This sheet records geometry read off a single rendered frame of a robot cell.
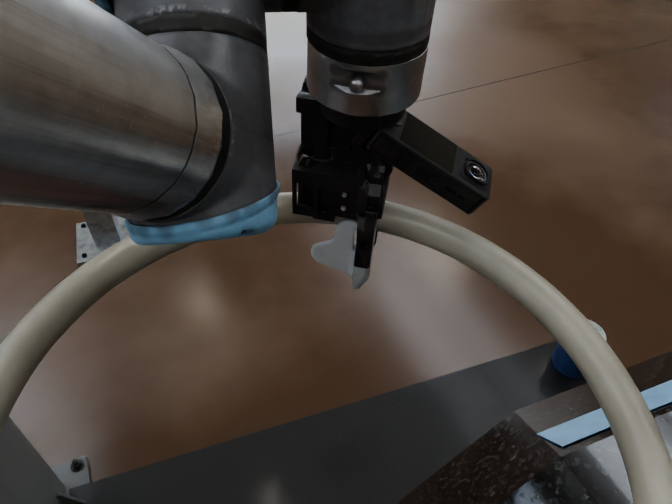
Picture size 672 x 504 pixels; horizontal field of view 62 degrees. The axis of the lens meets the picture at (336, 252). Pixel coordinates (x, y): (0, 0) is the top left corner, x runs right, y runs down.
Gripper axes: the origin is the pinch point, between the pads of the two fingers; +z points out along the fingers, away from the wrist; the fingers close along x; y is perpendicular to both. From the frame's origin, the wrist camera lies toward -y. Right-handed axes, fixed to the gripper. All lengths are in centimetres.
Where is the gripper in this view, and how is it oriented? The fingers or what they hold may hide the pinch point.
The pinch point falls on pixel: (367, 261)
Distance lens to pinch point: 59.4
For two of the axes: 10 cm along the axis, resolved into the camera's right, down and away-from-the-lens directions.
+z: -0.4, 6.7, 7.4
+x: -1.9, 7.2, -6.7
